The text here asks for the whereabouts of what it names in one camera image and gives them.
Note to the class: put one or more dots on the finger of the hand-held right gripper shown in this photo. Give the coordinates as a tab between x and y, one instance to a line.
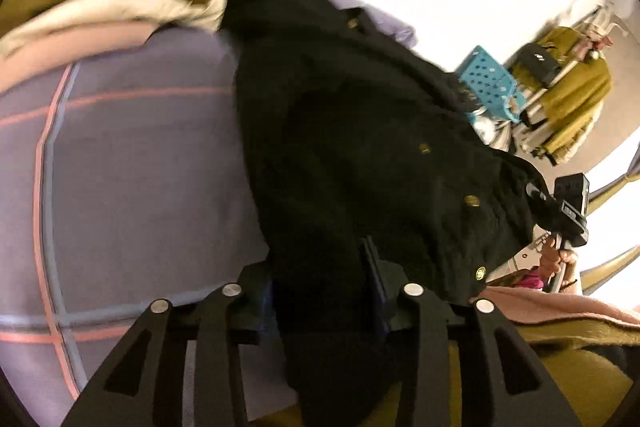
542	204

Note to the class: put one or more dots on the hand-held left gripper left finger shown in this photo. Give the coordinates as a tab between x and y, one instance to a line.
247	307

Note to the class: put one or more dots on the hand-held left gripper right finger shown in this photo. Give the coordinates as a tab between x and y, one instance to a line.
387	302

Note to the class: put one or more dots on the black coat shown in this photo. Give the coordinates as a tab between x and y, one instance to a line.
360	147

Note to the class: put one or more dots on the yellow-green hanging clothes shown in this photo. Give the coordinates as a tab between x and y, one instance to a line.
575	102

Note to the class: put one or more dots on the person's right hand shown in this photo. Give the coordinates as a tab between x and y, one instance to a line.
551	259

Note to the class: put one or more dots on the gold curved bar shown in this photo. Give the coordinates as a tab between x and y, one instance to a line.
615	192
615	264

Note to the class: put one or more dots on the person's pink knit clothing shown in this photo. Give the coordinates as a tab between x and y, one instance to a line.
550	307

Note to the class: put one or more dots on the black handbag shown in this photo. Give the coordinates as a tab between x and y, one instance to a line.
537	64

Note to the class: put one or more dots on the blue perforated plastic rack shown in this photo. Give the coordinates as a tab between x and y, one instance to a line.
487	74

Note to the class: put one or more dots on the person's olive clothing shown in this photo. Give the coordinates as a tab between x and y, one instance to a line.
575	367

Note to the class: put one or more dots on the purple plaid bedsheet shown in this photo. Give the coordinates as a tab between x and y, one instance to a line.
140	182

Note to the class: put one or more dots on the pink garment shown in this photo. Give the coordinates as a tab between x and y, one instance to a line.
60	52

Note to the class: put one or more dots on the cream garment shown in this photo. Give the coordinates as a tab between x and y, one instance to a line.
125	12

